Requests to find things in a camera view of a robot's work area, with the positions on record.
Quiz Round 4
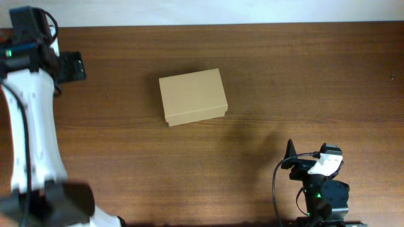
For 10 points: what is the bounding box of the brown cardboard box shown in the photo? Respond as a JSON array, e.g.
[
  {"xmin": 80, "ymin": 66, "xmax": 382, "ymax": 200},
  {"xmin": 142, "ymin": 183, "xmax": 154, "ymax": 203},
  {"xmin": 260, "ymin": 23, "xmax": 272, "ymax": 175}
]
[{"xmin": 159, "ymin": 68, "xmax": 228, "ymax": 127}]

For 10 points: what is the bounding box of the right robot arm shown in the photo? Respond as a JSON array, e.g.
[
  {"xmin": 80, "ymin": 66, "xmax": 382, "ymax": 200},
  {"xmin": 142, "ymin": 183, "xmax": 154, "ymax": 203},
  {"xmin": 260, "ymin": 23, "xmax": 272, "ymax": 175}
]
[{"xmin": 280, "ymin": 140, "xmax": 366, "ymax": 227}]

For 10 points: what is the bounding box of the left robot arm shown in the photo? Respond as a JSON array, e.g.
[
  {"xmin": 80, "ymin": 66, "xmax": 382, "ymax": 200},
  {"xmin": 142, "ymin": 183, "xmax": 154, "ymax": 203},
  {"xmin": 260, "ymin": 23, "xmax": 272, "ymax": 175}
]
[{"xmin": 1, "ymin": 6, "xmax": 125, "ymax": 227}]

